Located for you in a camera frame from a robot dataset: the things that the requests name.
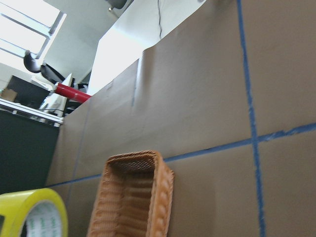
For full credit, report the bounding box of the yellow packing tape roll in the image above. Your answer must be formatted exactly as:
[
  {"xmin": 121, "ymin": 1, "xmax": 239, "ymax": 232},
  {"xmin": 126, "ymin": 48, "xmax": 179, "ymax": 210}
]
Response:
[{"xmin": 0, "ymin": 188, "xmax": 68, "ymax": 237}]

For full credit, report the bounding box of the brown wicker basket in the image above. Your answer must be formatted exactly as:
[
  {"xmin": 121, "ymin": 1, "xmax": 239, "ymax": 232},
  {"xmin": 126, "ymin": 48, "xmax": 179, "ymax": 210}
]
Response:
[{"xmin": 87, "ymin": 150, "xmax": 174, "ymax": 237}]

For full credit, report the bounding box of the red cylinder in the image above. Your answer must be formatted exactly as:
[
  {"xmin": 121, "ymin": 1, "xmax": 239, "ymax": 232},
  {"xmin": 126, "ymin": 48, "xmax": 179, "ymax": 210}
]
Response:
[{"xmin": 51, "ymin": 82, "xmax": 91, "ymax": 104}]

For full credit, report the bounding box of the black office chair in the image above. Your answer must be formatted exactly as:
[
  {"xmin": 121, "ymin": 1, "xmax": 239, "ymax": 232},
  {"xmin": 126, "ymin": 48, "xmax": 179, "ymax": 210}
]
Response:
[{"xmin": 23, "ymin": 50, "xmax": 66, "ymax": 84}]

